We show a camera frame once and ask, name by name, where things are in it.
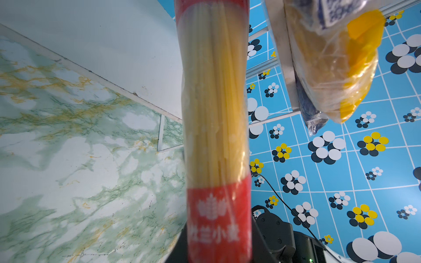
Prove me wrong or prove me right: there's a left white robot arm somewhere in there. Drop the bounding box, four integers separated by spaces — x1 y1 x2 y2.
251 206 349 263

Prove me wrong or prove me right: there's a yellow Pastatime spaghetti bag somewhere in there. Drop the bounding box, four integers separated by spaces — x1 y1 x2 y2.
339 9 385 123

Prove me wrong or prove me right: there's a clear white-label spaghetti bag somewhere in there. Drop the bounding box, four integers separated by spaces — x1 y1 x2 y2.
285 1 377 123

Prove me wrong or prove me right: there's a red spaghetti bag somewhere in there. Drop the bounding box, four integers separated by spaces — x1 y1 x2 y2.
174 1 252 263

